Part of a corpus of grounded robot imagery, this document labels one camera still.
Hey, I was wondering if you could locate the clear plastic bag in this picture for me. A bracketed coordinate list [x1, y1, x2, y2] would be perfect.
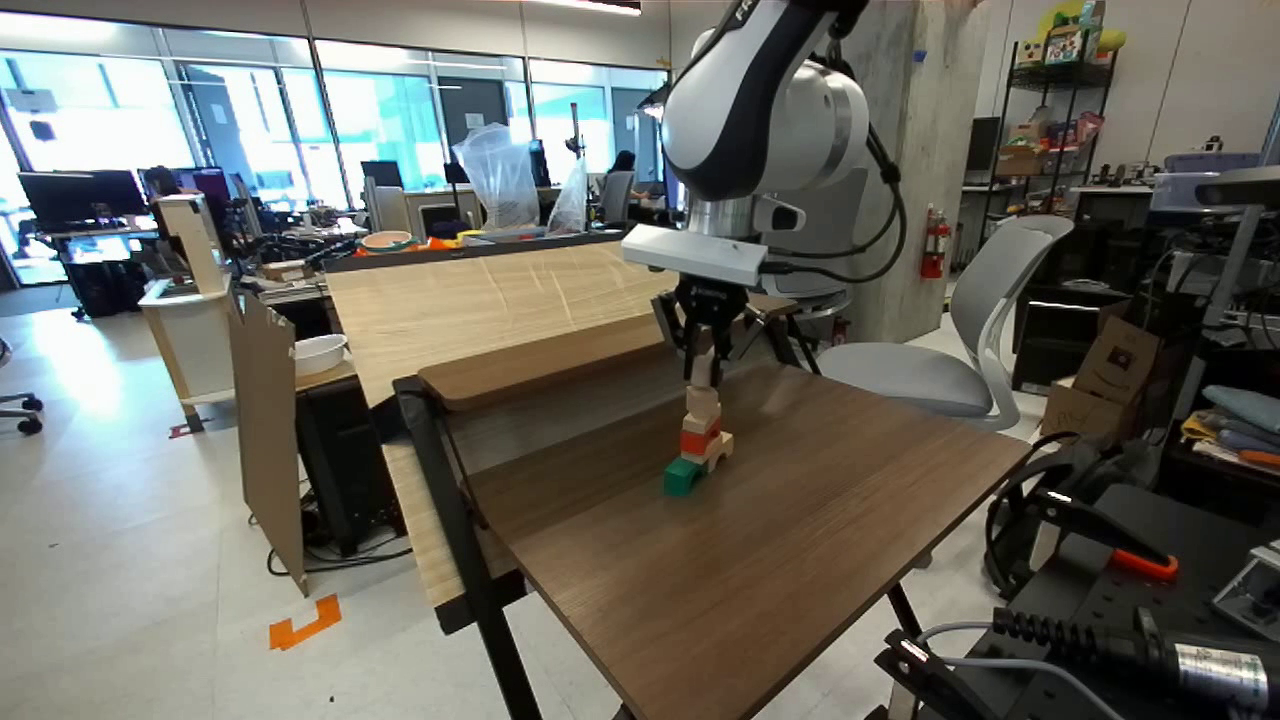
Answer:
[450, 122, 545, 239]

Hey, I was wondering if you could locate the orange floor tape marker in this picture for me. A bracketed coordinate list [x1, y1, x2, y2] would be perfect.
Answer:
[263, 593, 348, 655]

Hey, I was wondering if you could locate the light plywood backboard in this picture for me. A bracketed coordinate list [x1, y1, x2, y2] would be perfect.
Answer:
[320, 238, 682, 414]

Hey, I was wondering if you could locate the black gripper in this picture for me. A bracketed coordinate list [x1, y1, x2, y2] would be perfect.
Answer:
[652, 274, 760, 393]

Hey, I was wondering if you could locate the dark wooden table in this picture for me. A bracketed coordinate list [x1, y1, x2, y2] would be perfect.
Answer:
[393, 371, 926, 720]

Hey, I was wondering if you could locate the red fire extinguisher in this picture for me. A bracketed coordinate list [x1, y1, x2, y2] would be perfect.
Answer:
[916, 205, 956, 290]

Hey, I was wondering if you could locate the natural wooden cube block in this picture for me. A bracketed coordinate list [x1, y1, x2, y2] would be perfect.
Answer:
[682, 385, 724, 432]

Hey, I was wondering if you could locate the black chair caster base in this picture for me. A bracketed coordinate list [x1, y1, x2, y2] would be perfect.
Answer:
[0, 389, 49, 442]

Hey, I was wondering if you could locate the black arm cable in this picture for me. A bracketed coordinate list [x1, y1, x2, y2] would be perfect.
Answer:
[755, 35, 911, 294]

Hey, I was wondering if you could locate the natural wooden building block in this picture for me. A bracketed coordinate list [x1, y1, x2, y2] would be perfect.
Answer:
[682, 335, 724, 399]

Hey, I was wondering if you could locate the grey office chair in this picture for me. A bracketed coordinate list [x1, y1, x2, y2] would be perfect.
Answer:
[811, 212, 1076, 432]

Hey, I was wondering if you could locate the orange black bar clamp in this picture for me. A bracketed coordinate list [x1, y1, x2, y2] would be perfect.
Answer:
[1030, 485, 1188, 589]

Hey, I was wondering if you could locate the black shelving rack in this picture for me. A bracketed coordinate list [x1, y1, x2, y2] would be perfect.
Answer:
[1004, 0, 1128, 224]

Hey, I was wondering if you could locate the green building block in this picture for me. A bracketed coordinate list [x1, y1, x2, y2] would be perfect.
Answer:
[660, 456, 708, 504]

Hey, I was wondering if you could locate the black looped cable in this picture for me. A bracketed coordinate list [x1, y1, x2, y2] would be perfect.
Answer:
[978, 432, 1070, 605]

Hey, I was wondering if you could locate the black computer monitor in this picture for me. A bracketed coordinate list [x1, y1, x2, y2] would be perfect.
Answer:
[10, 169, 152, 239]

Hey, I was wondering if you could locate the black pegboard cart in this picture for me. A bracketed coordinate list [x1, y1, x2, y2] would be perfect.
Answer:
[873, 477, 1280, 720]

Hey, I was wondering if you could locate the natural wooden arch block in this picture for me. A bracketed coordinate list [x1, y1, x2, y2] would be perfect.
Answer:
[696, 425, 741, 477]

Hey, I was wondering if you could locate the plain cardboard box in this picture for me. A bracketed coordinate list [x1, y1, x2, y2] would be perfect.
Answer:
[1044, 311, 1171, 453]

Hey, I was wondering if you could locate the plywood side panel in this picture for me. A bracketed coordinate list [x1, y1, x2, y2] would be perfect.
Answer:
[223, 286, 312, 599]

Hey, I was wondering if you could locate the black ribbed cable connector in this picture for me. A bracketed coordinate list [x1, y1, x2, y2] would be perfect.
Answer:
[992, 605, 1280, 716]

